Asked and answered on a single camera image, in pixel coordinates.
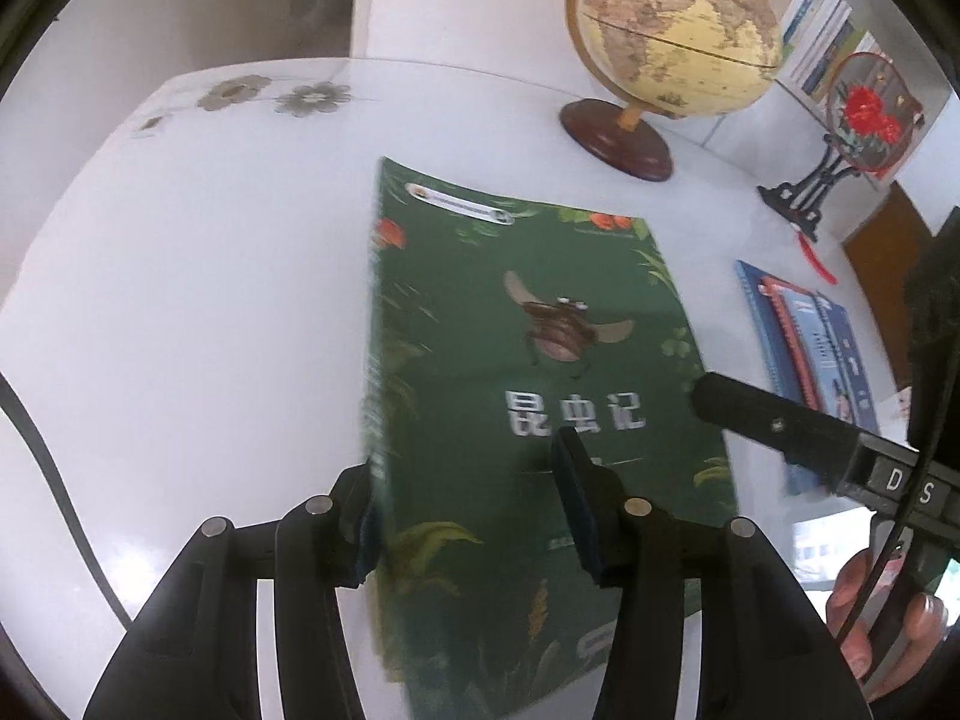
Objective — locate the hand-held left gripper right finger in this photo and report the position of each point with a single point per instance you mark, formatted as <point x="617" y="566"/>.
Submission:
<point x="577" y="510"/>

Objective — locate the red tassel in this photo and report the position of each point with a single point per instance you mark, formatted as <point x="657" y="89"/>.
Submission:
<point x="817" y="262"/>

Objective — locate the yellow desk globe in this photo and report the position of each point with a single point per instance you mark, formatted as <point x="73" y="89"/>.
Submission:
<point x="675" y="22"/>

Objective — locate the plain blue book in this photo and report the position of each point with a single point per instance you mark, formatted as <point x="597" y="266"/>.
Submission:
<point x="757" y="315"/>

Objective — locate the light blue poetry book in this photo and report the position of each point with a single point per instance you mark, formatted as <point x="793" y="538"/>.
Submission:
<point x="847" y="360"/>

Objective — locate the row of colourful shelf books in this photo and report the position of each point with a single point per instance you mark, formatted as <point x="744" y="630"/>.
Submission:
<point x="817" y="22"/>

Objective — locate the dark green beetle book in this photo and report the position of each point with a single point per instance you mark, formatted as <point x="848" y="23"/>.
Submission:
<point x="487" y="330"/>

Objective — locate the salmon red book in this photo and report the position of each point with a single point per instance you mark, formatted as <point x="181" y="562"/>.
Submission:
<point x="787" y="330"/>

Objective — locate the brown wooden cabinet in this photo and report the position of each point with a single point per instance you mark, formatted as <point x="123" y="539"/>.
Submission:
<point x="885" y="262"/>

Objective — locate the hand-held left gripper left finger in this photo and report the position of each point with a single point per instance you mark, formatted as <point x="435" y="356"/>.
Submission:
<point x="367" y="540"/>

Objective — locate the person's right hand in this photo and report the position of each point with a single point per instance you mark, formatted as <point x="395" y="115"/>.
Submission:
<point x="851" y="600"/>

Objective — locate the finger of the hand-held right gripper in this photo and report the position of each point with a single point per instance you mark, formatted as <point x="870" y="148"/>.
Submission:
<point x="765" y="420"/>

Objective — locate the round fan with red flower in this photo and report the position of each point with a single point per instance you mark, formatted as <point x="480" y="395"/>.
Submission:
<point x="870" y="112"/>

